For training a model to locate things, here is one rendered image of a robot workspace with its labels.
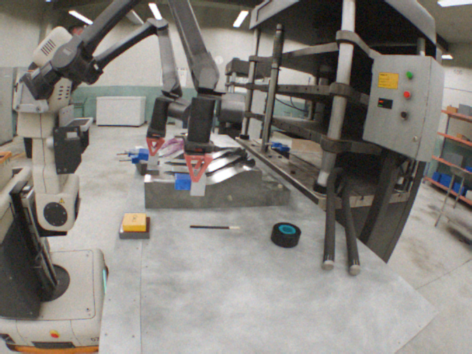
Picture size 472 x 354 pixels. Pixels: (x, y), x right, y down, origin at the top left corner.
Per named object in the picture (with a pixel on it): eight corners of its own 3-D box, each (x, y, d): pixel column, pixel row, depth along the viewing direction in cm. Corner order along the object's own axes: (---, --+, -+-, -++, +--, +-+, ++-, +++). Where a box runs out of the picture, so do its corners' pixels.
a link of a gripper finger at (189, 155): (205, 175, 63) (209, 141, 60) (210, 186, 56) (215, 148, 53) (180, 174, 60) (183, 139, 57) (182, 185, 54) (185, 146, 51)
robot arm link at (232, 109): (199, 81, 58) (201, 66, 50) (240, 87, 61) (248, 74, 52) (192, 123, 58) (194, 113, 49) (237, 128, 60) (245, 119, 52)
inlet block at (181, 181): (152, 194, 55) (153, 173, 53) (153, 186, 60) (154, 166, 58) (204, 196, 59) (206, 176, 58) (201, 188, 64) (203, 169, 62)
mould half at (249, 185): (145, 208, 69) (143, 167, 64) (149, 178, 92) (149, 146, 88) (287, 205, 84) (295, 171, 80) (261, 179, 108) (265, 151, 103)
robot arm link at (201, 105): (192, 92, 55) (192, 92, 49) (220, 95, 56) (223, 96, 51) (189, 119, 57) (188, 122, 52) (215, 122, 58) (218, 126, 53)
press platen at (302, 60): (348, 67, 78) (351, 26, 72) (244, 75, 194) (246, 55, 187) (431, 109, 104) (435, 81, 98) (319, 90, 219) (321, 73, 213)
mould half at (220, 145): (141, 175, 94) (141, 150, 90) (131, 159, 113) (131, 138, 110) (237, 166, 122) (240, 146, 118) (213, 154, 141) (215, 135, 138)
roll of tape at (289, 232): (296, 233, 67) (298, 223, 65) (300, 248, 59) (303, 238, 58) (269, 230, 67) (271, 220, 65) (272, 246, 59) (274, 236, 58)
